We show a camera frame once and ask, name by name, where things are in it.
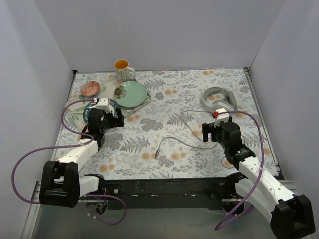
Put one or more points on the white floral mug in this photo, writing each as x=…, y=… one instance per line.
x=123, y=71

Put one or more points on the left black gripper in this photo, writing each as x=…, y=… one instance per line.
x=112, y=119

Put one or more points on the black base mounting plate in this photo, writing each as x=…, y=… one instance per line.
x=203, y=193

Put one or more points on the grey white headphones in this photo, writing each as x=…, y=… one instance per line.
x=229, y=101

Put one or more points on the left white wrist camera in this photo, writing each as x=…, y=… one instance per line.
x=103, y=104

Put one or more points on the white blue-rimmed plate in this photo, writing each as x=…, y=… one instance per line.
x=112, y=106

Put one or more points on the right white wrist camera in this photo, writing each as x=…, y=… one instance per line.
x=217, y=113

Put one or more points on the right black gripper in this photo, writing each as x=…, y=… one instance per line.
x=212, y=132

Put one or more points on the leaf print tray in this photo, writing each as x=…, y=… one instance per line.
x=108, y=84

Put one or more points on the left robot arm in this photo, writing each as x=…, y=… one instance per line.
x=74, y=159

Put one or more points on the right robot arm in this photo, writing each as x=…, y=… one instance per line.
x=290, y=216

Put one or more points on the aluminium frame rail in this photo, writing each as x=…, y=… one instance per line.
x=290, y=215

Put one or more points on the green floral plate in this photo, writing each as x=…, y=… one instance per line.
x=130, y=94

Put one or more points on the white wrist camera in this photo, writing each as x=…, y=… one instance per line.
x=217, y=113
x=103, y=104

